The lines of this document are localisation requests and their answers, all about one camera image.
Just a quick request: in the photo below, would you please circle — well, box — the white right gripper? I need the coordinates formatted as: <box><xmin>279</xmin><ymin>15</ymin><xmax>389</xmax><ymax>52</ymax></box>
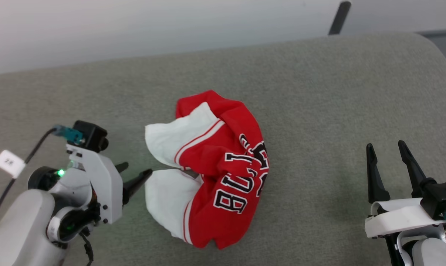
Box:
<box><xmin>364</xmin><ymin>140</ymin><xmax>446</xmax><ymax>239</ymax></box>

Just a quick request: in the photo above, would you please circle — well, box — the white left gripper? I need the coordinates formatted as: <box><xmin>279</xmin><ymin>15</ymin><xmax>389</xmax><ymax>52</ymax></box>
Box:
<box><xmin>66</xmin><ymin>144</ymin><xmax>153</xmax><ymax>225</ymax></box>

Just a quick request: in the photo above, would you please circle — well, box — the red and white jersey garment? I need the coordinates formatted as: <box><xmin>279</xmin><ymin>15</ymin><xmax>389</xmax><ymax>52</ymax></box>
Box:
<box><xmin>145</xmin><ymin>90</ymin><xmax>270</xmax><ymax>250</ymax></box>

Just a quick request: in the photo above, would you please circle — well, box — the grey fabric sofa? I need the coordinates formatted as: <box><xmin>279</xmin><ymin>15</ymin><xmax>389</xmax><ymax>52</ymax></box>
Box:
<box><xmin>0</xmin><ymin>33</ymin><xmax>446</xmax><ymax>266</ymax></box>

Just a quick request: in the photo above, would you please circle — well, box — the white paper tag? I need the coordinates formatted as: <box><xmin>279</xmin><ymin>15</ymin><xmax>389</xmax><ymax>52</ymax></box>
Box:
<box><xmin>0</xmin><ymin>149</ymin><xmax>26</xmax><ymax>179</ymax></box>

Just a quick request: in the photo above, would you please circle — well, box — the black slanted pole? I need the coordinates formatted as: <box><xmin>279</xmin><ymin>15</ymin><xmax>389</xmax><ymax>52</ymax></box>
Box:
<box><xmin>328</xmin><ymin>1</ymin><xmax>352</xmax><ymax>36</ymax></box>

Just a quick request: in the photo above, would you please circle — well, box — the teal left camera connector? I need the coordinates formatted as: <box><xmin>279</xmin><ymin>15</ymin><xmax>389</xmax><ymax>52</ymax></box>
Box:
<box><xmin>54</xmin><ymin>125</ymin><xmax>84</xmax><ymax>145</ymax></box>

